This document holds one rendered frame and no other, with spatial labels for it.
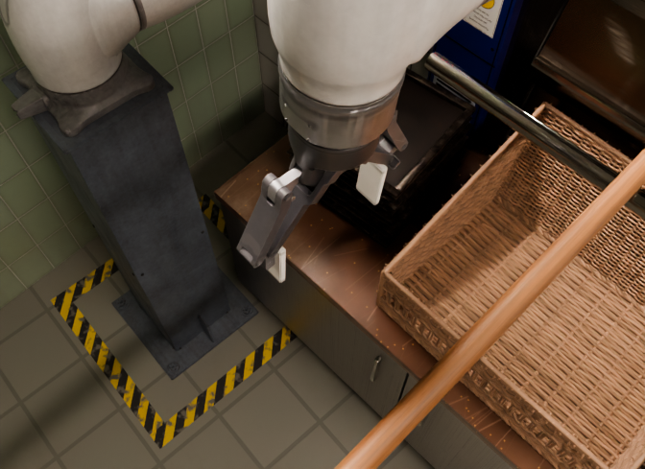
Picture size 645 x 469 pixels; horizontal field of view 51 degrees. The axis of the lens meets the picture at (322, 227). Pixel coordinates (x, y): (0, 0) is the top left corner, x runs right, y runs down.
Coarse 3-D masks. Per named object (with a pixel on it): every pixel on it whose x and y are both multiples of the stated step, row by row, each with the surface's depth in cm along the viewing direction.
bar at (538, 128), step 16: (432, 64) 99; (448, 64) 99; (448, 80) 99; (464, 80) 97; (480, 96) 96; (496, 96) 96; (496, 112) 95; (512, 112) 94; (512, 128) 95; (528, 128) 93; (544, 128) 93; (544, 144) 92; (560, 144) 91; (560, 160) 92; (576, 160) 90; (592, 160) 90; (592, 176) 90; (608, 176) 89; (640, 192) 87; (640, 208) 87
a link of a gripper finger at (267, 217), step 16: (272, 176) 55; (288, 192) 54; (256, 208) 58; (272, 208) 56; (288, 208) 57; (256, 224) 58; (272, 224) 57; (240, 240) 60; (256, 240) 59; (272, 240) 59; (256, 256) 60
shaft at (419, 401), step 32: (640, 160) 86; (608, 192) 84; (576, 224) 82; (544, 256) 80; (512, 288) 78; (544, 288) 78; (480, 320) 76; (512, 320) 76; (448, 352) 74; (480, 352) 74; (416, 384) 73; (448, 384) 72; (384, 416) 71; (416, 416) 70; (384, 448) 69
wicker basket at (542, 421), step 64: (576, 128) 134; (512, 192) 153; (576, 192) 141; (448, 256) 149; (512, 256) 149; (576, 256) 148; (640, 256) 137; (448, 320) 141; (576, 320) 141; (640, 320) 141; (512, 384) 120; (576, 384) 134; (640, 384) 135; (576, 448) 115; (640, 448) 118
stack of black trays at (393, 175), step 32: (416, 96) 144; (448, 96) 142; (416, 128) 140; (448, 128) 140; (416, 160) 136; (448, 160) 149; (352, 192) 142; (384, 192) 133; (416, 192) 142; (352, 224) 151; (384, 224) 143
